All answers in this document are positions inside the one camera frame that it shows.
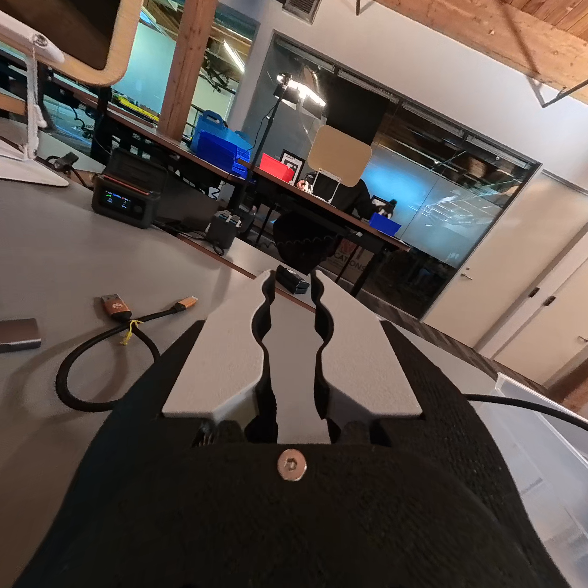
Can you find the wooden post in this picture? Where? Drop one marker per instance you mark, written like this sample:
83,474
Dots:
186,69

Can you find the small blue bin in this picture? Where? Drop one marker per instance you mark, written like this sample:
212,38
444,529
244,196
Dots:
239,169

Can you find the black portable power station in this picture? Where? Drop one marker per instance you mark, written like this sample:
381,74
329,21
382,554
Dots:
126,197

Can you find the long wooden desk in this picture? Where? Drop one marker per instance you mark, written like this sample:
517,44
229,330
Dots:
151,131

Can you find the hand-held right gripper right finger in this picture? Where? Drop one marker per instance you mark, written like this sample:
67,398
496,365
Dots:
367,363

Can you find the beige panel on stand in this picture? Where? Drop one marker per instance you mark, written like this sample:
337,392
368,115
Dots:
341,154

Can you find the black battery charger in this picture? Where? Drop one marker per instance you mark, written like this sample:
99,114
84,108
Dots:
223,232

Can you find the dark panel with wooden rim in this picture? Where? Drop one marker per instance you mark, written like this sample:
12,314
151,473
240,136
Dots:
69,32

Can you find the white stand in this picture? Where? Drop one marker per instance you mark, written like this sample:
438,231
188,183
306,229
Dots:
32,115

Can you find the tripod light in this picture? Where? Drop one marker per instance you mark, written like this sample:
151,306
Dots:
287,89

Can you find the blue tray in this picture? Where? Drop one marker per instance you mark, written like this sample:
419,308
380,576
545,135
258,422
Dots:
385,225

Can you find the black chair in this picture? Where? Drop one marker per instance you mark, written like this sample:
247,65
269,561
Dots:
303,239

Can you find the grey usb adapter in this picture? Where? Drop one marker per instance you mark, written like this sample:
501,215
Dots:
18,335

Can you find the white printed sign board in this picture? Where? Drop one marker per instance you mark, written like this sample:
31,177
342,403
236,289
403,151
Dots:
351,262

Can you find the large blue storage bin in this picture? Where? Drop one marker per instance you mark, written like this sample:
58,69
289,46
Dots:
218,140

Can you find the framed black-white tag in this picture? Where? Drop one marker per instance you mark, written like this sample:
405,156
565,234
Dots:
294,163

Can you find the white double door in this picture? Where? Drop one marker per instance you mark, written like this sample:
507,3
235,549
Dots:
542,330

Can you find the wooden desk with black legs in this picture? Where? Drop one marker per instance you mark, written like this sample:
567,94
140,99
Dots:
321,209

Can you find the ceiling vent grille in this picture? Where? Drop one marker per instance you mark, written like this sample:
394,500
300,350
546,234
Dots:
303,9

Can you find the black case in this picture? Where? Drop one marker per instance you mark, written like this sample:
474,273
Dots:
188,202

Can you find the red bin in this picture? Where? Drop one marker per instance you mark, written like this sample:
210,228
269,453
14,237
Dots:
277,169

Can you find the clear plastic bin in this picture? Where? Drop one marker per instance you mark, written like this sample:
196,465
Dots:
542,459

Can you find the small black plug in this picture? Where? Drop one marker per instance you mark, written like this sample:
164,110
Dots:
66,160

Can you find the small black box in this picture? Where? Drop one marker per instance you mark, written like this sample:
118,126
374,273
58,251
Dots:
291,279

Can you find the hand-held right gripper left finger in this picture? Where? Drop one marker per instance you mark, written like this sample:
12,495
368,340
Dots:
220,358

